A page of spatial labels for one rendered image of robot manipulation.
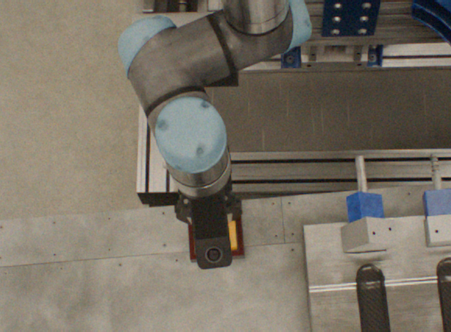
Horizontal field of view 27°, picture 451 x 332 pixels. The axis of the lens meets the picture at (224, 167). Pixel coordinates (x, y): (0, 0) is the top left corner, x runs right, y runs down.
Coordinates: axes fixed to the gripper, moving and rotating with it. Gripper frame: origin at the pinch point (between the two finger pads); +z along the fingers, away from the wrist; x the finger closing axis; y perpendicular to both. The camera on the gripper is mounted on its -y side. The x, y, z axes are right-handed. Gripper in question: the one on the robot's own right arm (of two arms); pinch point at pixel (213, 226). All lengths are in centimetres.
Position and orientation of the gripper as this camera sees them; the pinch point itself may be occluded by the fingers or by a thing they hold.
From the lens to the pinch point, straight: 136.2
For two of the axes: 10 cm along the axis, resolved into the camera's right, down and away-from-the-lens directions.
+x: -10.0, 0.8, 0.4
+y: -0.7, -9.5, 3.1
